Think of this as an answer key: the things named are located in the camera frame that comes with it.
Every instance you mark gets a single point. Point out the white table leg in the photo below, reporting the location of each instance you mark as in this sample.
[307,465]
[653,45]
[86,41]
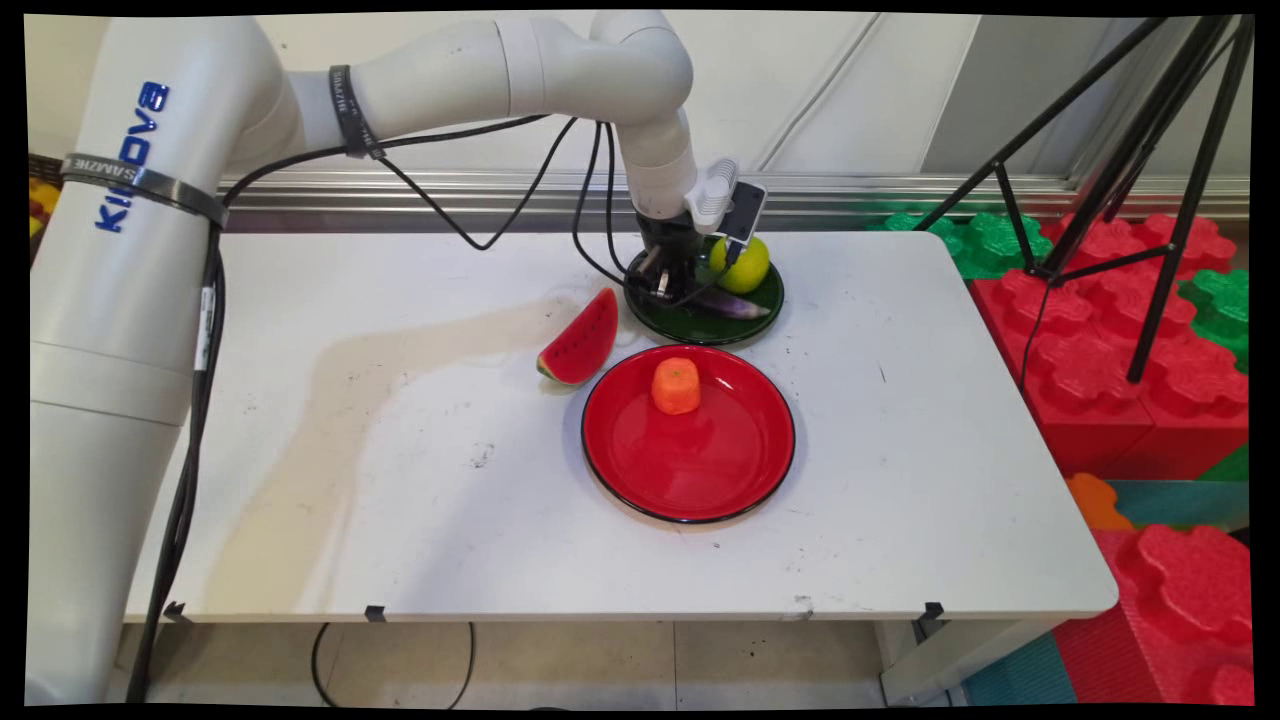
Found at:
[950,660]

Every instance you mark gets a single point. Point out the purple toy eggplant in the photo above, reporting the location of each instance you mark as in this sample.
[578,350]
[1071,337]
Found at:
[730,304]

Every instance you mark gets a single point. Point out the red enamel plate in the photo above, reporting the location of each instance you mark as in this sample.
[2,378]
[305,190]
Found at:
[690,460]

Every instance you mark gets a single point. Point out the black table edge clip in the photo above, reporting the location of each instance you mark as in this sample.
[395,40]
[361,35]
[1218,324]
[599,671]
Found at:
[932,612]
[176,612]
[375,613]

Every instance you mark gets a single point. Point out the aluminium wall rail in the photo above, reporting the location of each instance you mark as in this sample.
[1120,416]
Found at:
[450,190]

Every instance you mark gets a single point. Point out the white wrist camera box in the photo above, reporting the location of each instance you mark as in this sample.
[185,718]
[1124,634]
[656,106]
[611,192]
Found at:
[722,195]

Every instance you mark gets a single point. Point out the teal foam mat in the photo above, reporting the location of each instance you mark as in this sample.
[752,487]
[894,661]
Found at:
[1185,500]

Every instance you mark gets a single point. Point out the yellow-green toy lemon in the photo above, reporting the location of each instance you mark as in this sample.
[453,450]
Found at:
[748,270]

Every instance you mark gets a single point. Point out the black tripod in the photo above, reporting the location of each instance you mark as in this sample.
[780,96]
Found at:
[1160,130]

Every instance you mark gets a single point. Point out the large red foam block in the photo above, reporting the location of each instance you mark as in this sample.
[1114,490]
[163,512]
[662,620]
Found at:
[1100,360]

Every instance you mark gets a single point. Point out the green foam block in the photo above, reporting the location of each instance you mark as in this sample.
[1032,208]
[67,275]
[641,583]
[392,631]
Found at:
[1222,305]
[985,240]

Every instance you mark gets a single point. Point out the dark green enamel plate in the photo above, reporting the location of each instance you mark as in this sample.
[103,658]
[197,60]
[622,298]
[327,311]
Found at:
[700,328]

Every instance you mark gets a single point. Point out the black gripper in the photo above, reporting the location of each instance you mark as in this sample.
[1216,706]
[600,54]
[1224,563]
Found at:
[668,235]

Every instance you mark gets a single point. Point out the toy orange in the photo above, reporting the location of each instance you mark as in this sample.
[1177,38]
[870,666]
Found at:
[677,390]

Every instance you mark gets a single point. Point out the orange foam block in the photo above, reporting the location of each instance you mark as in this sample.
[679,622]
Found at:
[1095,502]

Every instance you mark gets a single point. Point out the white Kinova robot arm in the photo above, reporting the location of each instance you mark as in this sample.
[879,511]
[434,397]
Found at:
[120,320]

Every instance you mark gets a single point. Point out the yellow and red basket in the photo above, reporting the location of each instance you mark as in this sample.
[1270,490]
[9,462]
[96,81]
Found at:
[42,205]

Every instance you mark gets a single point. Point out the toy watermelon slice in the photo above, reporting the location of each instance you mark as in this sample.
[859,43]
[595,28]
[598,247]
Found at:
[580,350]

